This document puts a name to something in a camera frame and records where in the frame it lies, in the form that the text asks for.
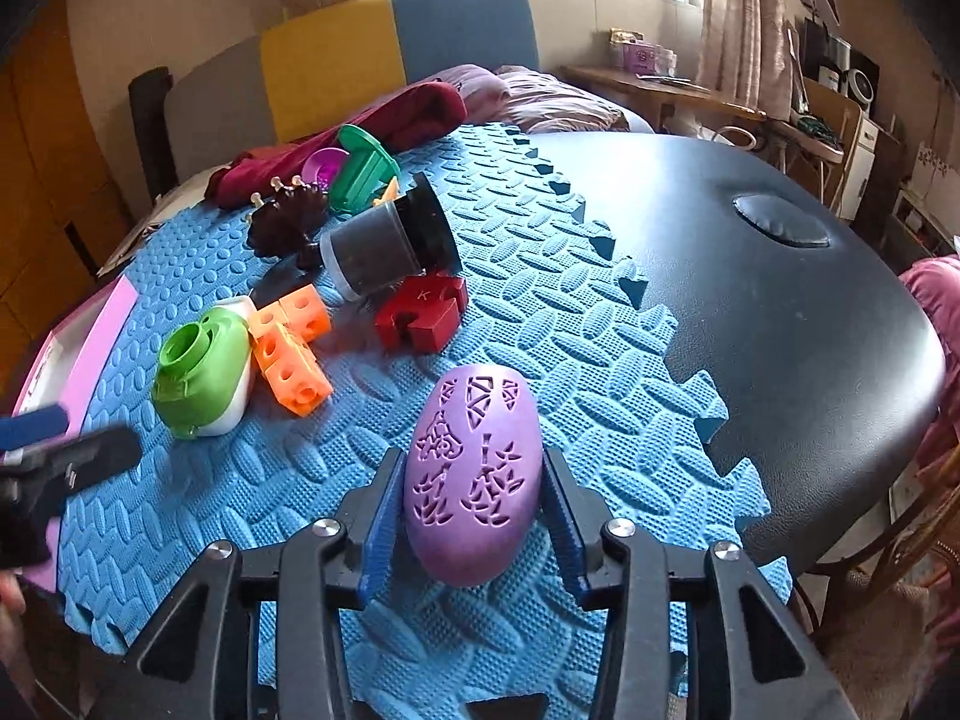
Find green and white toy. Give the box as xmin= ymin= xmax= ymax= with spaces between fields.
xmin=151 ymin=296 xmax=256 ymax=440

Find orange linked cube blocks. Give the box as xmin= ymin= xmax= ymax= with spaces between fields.
xmin=247 ymin=284 xmax=334 ymax=418

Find red puzzle piece block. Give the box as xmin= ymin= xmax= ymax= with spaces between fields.
xmin=374 ymin=273 xmax=469 ymax=355

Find green flanged plastic spool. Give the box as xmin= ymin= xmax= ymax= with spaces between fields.
xmin=327 ymin=124 xmax=400 ymax=215

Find magenta plastic spool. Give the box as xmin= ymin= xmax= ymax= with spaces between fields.
xmin=299 ymin=146 xmax=350 ymax=190

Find pink rimmed white tray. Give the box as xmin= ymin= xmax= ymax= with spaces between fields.
xmin=2 ymin=277 xmax=139 ymax=593

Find blue foam puzzle mat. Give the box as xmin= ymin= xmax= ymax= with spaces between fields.
xmin=57 ymin=125 xmax=771 ymax=718

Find black and clear jar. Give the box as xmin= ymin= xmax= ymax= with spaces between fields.
xmin=319 ymin=172 xmax=462 ymax=302

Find dark brown spiky toy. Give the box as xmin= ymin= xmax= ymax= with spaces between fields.
xmin=247 ymin=176 xmax=329 ymax=271

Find small orange plastic piece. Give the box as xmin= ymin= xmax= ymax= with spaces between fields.
xmin=373 ymin=177 xmax=398 ymax=206

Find pink bedding pillow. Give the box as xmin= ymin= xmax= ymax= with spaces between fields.
xmin=431 ymin=64 xmax=631 ymax=133

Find dark red folded cloth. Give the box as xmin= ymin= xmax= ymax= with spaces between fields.
xmin=203 ymin=80 xmax=467 ymax=210

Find wooden side desk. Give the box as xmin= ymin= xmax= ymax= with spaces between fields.
xmin=559 ymin=63 xmax=847 ymax=189

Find pink storage box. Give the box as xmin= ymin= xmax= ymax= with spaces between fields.
xmin=622 ymin=41 xmax=659 ymax=75

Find grey yellow blue headboard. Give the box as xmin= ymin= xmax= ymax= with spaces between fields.
xmin=163 ymin=0 xmax=539 ymax=179

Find pink window curtain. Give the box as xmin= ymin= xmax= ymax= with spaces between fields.
xmin=697 ymin=0 xmax=793 ymax=121

